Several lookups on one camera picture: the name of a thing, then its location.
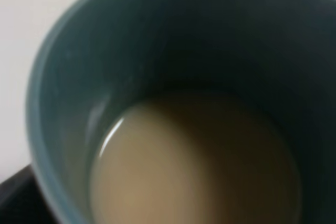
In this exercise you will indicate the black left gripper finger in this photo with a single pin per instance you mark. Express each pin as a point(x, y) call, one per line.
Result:
point(22, 201)

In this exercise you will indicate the teal green plastic cup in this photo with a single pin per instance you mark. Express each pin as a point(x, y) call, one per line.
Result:
point(102, 56)

